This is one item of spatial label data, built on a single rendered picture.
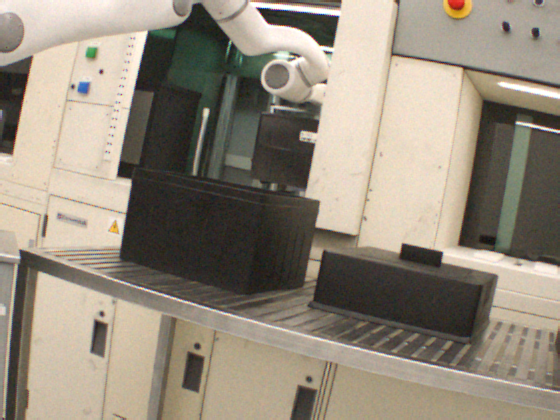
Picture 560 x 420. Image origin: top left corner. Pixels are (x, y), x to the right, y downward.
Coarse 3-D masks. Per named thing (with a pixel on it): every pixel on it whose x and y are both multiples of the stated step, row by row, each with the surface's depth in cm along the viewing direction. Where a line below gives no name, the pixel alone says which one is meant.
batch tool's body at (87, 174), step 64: (256, 0) 185; (320, 0) 174; (384, 0) 159; (128, 64) 189; (192, 64) 238; (256, 64) 230; (384, 64) 160; (64, 128) 197; (128, 128) 216; (192, 128) 236; (320, 128) 164; (64, 192) 195; (128, 192) 187; (320, 192) 163; (320, 256) 168; (64, 320) 195; (128, 320) 187; (64, 384) 195; (128, 384) 187; (192, 384) 180; (256, 384) 173; (320, 384) 168
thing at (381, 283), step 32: (352, 256) 125; (384, 256) 134; (416, 256) 134; (320, 288) 126; (352, 288) 124; (384, 288) 122; (416, 288) 120; (448, 288) 118; (480, 288) 116; (384, 320) 122; (416, 320) 120; (448, 320) 118; (480, 320) 126
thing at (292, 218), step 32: (160, 192) 133; (192, 192) 131; (224, 192) 128; (256, 192) 126; (128, 224) 136; (160, 224) 133; (192, 224) 131; (224, 224) 128; (256, 224) 126; (288, 224) 137; (128, 256) 136; (160, 256) 133; (192, 256) 130; (224, 256) 128; (256, 256) 127; (288, 256) 140; (224, 288) 128; (256, 288) 130
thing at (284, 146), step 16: (256, 112) 197; (272, 112) 205; (304, 112) 202; (272, 128) 195; (288, 128) 194; (304, 128) 192; (256, 144) 197; (272, 144) 195; (288, 144) 194; (304, 144) 192; (256, 160) 197; (272, 160) 196; (288, 160) 194; (304, 160) 192; (256, 176) 197; (272, 176) 196; (288, 176) 194; (304, 176) 193; (288, 192) 211
